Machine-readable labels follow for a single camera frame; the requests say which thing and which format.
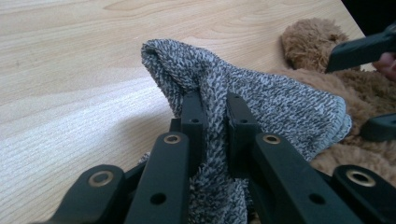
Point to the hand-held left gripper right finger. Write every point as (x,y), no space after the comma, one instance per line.
(289,186)

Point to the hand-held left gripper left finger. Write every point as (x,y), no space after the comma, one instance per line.
(165,186)

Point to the brown plush teddy bear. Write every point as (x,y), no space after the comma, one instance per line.
(314,43)

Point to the grey knitted towel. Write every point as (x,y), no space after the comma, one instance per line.
(280,102)

